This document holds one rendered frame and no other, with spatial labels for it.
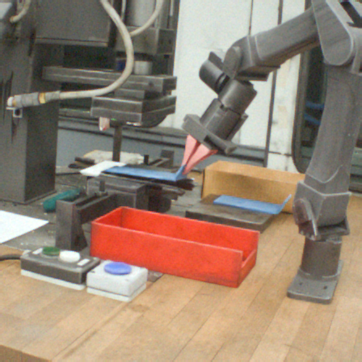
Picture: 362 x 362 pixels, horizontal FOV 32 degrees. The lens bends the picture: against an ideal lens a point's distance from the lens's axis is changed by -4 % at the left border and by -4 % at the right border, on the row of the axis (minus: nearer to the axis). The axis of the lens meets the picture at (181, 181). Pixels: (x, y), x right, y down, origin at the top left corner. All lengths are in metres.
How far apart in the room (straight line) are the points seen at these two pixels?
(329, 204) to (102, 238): 0.36
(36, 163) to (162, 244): 0.44
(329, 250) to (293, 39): 0.34
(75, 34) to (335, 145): 0.55
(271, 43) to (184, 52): 0.82
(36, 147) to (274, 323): 0.68
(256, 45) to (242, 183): 0.44
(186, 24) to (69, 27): 0.70
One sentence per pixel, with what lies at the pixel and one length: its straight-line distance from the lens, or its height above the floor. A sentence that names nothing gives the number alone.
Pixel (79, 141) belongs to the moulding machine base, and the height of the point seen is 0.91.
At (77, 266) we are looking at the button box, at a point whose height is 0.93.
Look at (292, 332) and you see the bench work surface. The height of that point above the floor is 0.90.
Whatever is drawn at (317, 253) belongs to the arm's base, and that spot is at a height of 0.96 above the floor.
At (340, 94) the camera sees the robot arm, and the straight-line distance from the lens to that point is 1.00.
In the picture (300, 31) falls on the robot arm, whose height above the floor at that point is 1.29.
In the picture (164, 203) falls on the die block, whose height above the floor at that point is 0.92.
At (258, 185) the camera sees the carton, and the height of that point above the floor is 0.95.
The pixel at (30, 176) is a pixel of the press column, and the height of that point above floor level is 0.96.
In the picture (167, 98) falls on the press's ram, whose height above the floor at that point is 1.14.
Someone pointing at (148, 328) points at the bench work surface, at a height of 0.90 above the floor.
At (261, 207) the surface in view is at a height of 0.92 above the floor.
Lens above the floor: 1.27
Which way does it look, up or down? 13 degrees down
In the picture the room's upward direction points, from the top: 5 degrees clockwise
